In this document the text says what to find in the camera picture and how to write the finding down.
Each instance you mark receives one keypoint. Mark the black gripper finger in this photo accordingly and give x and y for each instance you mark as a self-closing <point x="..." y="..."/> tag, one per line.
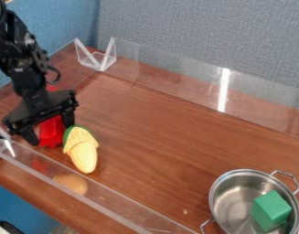
<point x="69" y="118"/>
<point x="28" y="135"/>

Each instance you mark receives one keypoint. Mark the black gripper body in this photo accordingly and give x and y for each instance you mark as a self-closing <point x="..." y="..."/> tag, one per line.
<point x="31" y="113"/>

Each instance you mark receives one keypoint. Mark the red plastic block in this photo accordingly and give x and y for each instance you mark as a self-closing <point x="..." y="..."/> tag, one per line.
<point x="51" y="131"/>

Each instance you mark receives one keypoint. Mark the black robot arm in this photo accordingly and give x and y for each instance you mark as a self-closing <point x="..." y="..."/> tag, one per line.
<point x="24" y="64"/>

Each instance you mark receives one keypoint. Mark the yellow toy corn cob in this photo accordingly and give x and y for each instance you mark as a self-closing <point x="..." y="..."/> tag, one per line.
<point x="81" y="148"/>

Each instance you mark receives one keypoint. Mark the clear acrylic front barrier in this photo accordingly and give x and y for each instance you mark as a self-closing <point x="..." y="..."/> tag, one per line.
<point x="109" y="202"/>

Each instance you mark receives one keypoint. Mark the clear acrylic barrier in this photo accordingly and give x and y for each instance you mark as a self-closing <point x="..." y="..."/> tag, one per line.
<point x="250" y="98"/>
<point x="109" y="202"/>

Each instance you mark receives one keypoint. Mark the clear acrylic back barrier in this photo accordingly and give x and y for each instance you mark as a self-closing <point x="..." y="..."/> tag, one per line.
<point x="250" y="98"/>

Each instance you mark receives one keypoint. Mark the green cube block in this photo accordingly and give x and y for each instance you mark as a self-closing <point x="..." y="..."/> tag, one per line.
<point x="270" y="210"/>

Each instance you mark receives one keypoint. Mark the clear acrylic corner bracket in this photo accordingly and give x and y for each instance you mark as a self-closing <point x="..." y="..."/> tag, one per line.
<point x="98" y="61"/>

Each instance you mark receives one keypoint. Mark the steel pot with handles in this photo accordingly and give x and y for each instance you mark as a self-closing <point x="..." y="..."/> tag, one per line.
<point x="233" y="197"/>

